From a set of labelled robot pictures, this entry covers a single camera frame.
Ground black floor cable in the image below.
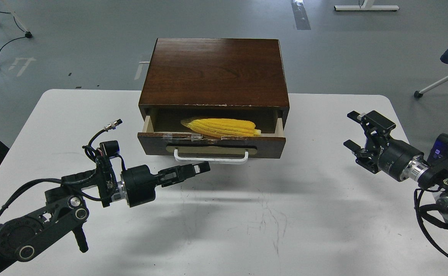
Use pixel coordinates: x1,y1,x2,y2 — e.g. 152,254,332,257
0,0,33,72

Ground dark wooden drawer cabinet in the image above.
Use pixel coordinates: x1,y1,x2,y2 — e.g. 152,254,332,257
139,38,290,124

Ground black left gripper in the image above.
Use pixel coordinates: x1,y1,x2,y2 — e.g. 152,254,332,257
121,161,210,208

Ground yellow corn cob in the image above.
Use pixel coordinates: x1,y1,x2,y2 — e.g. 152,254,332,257
181,117,262,138

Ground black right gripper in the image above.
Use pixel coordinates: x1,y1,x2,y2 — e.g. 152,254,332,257
343,110,425,182

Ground white table base foot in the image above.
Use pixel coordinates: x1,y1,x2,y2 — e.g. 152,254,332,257
333,0,400,11

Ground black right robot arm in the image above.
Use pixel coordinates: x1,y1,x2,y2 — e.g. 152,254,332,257
344,110,448,258

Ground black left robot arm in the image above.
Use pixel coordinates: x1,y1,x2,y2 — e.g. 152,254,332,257
0,119,210,273

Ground wooden drawer with white handle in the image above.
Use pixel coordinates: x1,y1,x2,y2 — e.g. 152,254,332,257
138,107,287,159

